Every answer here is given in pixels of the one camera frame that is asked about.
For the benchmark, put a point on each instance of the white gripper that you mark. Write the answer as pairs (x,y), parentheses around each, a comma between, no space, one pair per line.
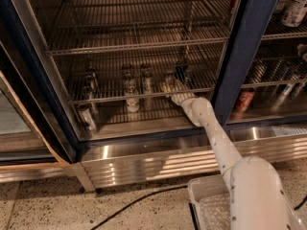
(181,98)

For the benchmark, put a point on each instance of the slim redbull can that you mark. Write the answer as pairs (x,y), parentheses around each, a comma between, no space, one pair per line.
(169,79)

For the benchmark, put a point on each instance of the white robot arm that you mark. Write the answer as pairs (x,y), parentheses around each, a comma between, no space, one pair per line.
(230,161)

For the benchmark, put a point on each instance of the dark blue slim can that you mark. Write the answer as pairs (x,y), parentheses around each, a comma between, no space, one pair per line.
(182,73)

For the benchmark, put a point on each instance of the stainless fridge base grille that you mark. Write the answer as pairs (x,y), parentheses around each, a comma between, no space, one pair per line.
(136,160)

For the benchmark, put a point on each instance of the red soda can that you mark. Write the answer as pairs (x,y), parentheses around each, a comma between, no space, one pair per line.
(243,101)

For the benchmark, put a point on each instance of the silver can front left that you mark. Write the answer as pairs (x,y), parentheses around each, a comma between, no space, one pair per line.
(86,117)

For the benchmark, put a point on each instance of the slim silver can right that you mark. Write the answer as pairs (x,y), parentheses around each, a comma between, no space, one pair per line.
(286,90)

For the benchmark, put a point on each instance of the dark blue fridge pillar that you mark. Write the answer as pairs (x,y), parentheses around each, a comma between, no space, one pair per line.
(250,24)

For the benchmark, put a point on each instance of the white can upper right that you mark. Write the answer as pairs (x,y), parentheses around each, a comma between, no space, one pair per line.
(294,13)

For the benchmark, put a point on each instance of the open glass fridge door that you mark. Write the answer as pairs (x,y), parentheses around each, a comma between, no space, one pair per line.
(36,139)

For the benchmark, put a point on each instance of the glass bottle with label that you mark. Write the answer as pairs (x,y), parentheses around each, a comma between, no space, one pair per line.
(130,89)

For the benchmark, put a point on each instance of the dark bottle at left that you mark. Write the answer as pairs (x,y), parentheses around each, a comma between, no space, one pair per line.
(91,87)

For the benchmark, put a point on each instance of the clear plastic bin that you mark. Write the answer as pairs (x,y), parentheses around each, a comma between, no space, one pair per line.
(204,189)

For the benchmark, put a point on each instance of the bubble wrap sheet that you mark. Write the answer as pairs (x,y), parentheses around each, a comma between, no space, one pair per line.
(215,212)

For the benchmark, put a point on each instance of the lower wire shelf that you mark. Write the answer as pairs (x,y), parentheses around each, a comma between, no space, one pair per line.
(203,64)

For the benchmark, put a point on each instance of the right compartment wire shelf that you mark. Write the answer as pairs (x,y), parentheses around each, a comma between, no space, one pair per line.
(274,65)

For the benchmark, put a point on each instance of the upper wire shelf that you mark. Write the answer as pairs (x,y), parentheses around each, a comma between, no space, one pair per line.
(100,26)

